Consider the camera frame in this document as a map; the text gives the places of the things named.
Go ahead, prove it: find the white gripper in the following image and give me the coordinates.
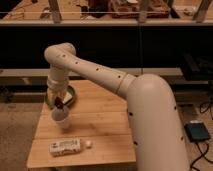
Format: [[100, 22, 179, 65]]
[[47, 79, 68, 102]]

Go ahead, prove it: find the red pepper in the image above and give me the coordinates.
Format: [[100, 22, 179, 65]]
[[54, 97, 64, 109]]

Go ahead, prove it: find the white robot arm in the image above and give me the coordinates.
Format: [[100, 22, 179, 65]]
[[44, 43, 190, 171]]

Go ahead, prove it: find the green plate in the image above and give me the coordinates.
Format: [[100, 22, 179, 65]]
[[44, 86, 76, 109]]

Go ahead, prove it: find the white block on plate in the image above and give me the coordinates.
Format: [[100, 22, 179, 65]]
[[63, 92, 73, 104]]

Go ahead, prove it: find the wooden folding table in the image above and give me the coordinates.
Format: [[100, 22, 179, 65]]
[[27, 80, 136, 171]]

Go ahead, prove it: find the white plastic bottle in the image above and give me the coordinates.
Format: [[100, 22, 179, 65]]
[[49, 138, 93, 157]]

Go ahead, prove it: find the long background workbench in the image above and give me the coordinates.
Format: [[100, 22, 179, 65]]
[[0, 0, 213, 26]]

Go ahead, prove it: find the black box on floor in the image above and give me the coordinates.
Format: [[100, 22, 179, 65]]
[[184, 122, 211, 142]]

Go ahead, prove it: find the black cable on floor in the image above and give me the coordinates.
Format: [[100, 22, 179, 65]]
[[188, 101, 213, 171]]

